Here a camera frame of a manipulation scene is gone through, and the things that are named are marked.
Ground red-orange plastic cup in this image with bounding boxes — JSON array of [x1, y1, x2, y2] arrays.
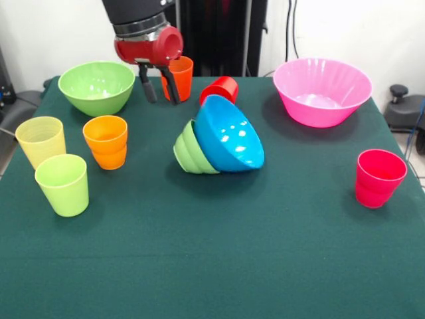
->
[[161, 55, 194, 102]]

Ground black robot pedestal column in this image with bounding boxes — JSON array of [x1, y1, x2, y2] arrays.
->
[[162, 0, 269, 78]]

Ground small green plastic bowl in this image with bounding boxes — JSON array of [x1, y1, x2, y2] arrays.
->
[[173, 119, 220, 175]]

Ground red plastic cup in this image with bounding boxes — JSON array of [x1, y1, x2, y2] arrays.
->
[[199, 76, 239, 107]]

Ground black wall cable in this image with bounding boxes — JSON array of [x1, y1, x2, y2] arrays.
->
[[286, 0, 299, 59]]

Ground large green plastic bowl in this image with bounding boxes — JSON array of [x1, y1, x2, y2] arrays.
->
[[58, 60, 136, 118]]

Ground large pink plastic bowl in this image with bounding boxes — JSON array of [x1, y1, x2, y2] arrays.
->
[[272, 57, 373, 129]]

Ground grey rounded base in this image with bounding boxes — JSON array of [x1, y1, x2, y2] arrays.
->
[[0, 89, 43, 134]]

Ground blue plastic bowl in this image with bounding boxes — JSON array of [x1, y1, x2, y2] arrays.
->
[[194, 94, 266, 173]]

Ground black equipment box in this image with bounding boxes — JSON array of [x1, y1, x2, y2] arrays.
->
[[0, 46, 16, 104]]

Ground grey base with black knob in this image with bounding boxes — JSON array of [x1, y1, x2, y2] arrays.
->
[[384, 84, 425, 134]]

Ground dark green tablecloth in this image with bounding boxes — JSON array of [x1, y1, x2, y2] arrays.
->
[[0, 75, 425, 319]]

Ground orange plastic cup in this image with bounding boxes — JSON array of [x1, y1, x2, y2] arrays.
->
[[82, 115, 129, 171]]

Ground light green plastic cup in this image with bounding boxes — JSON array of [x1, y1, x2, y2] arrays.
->
[[35, 154, 90, 218]]

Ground magenta plastic cup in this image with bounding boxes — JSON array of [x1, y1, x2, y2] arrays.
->
[[354, 149, 408, 209]]

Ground yellow plastic cup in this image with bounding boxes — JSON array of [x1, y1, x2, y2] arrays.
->
[[15, 116, 66, 170]]

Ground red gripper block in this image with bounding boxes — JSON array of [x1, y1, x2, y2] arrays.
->
[[114, 25, 185, 106]]

